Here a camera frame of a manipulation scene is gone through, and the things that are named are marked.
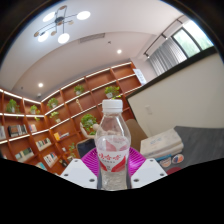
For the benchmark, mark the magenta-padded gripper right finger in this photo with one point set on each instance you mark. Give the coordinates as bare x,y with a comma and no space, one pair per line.
149,170

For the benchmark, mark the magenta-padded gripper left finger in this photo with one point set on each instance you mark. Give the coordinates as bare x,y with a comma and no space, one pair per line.
76,170

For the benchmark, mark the clear plastic water bottle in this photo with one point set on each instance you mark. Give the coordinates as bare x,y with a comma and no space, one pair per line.
112,140

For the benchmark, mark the round printed coaster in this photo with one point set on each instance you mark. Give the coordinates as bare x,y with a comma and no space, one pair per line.
165,162
178,158

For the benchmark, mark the dark office chair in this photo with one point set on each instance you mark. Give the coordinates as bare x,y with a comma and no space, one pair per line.
86,148

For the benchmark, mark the round red coaster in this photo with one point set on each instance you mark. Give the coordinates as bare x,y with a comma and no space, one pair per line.
174,170

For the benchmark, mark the white tissue pack stack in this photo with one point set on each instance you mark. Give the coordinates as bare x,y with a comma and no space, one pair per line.
161,143

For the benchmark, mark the tan upholstered chair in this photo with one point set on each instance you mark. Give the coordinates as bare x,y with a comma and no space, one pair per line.
136,133

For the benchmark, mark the round recessed ceiling light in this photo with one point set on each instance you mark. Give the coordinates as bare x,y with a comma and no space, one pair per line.
40,85
119,51

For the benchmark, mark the grey window curtain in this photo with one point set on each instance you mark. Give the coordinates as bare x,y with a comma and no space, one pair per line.
166,56

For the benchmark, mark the ceiling air vent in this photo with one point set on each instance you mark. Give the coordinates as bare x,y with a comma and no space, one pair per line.
91,37

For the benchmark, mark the black framed window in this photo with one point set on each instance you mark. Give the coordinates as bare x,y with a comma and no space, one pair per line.
193,38

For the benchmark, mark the branched globe ceiling lamp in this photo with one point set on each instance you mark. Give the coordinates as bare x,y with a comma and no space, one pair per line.
60,25

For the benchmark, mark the wooden wall shelf unit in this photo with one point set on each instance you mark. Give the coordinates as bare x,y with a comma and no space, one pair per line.
63,113

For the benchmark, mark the small white wall plate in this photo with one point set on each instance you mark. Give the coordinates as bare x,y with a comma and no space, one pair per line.
149,110

